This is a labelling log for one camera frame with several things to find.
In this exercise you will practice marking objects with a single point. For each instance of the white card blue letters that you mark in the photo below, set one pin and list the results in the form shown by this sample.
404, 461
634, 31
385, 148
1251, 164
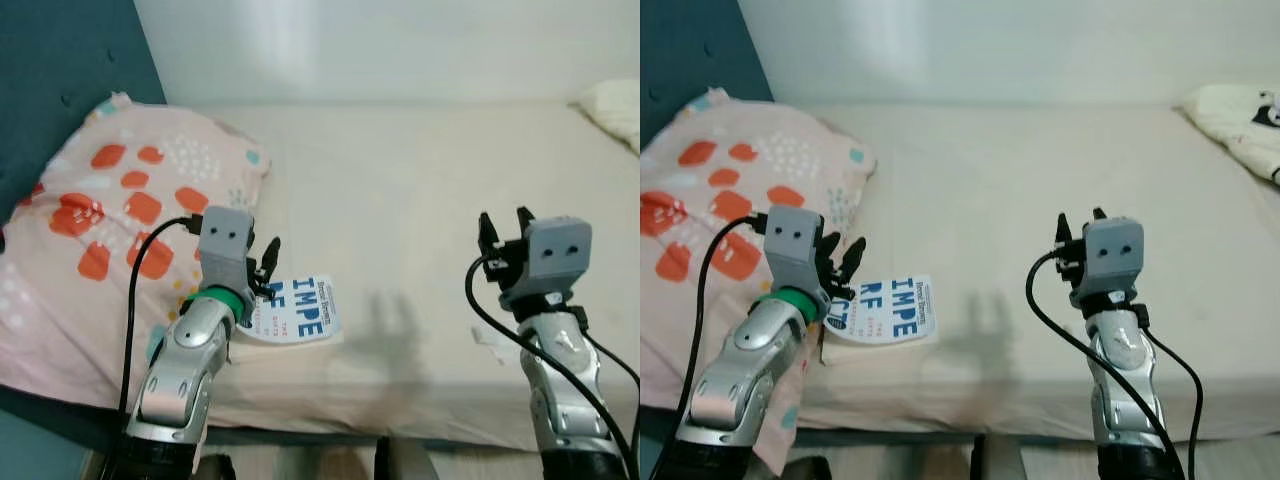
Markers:
900, 315
310, 315

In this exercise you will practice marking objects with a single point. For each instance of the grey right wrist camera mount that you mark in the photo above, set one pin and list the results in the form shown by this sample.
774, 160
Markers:
1110, 250
555, 250

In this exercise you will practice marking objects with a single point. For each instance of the cream printed soft pillow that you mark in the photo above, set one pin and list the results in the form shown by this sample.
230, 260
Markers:
615, 110
1230, 120

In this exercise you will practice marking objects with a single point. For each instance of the blue fabric headboard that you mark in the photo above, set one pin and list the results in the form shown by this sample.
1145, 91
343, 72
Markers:
60, 50
690, 50

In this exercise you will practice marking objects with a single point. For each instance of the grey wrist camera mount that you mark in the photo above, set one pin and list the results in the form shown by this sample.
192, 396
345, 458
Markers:
225, 235
795, 235
555, 250
1110, 250

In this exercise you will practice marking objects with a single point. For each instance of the crumpled white tissue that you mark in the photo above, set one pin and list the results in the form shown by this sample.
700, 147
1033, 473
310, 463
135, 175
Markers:
495, 345

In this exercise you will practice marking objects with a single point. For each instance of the grey robot leg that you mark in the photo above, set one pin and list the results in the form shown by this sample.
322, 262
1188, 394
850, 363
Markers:
998, 460
400, 460

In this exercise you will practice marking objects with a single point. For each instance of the pink patterned pillow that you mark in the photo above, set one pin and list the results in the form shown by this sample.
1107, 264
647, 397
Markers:
90, 310
680, 330

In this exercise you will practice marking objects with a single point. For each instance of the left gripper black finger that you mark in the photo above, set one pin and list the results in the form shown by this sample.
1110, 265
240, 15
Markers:
831, 247
855, 260
272, 256

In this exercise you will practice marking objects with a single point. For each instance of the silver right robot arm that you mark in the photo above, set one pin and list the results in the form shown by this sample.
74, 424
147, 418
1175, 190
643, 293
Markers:
1125, 400
560, 400

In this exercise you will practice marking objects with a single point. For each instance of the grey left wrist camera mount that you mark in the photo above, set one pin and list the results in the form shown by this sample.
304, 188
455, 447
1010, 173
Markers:
795, 235
225, 235

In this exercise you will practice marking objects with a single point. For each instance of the mattress with beige sheet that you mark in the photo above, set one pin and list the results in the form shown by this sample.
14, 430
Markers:
450, 180
1050, 170

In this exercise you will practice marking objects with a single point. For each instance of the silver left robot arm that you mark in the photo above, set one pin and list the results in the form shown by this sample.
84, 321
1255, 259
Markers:
740, 370
180, 370

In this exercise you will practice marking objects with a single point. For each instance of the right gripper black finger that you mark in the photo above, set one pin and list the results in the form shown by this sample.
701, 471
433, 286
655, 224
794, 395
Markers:
1101, 215
525, 221
1065, 230
488, 232

